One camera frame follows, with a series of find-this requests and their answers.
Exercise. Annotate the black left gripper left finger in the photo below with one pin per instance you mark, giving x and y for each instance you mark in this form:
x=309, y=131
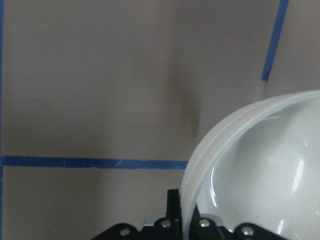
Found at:
x=173, y=208

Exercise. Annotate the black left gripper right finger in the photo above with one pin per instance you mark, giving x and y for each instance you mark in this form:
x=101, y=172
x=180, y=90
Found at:
x=196, y=214

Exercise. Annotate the white ceramic bowl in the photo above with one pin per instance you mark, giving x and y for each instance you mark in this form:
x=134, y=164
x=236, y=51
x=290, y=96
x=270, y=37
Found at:
x=260, y=165

